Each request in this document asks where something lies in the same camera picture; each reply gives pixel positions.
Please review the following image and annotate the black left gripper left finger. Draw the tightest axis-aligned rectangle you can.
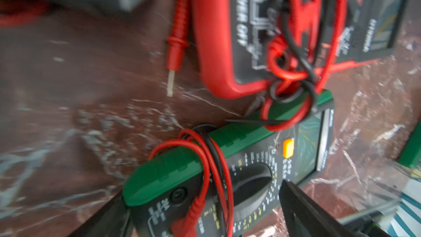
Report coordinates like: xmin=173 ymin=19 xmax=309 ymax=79
xmin=69 ymin=191 xmax=133 ymax=237

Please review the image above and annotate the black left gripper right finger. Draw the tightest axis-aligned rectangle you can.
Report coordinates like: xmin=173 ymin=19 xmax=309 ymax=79
xmin=279 ymin=181 xmax=360 ymax=237

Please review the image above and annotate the red Aneng multimeter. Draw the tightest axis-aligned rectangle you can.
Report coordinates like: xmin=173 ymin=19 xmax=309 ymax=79
xmin=166 ymin=0 xmax=382 ymax=132

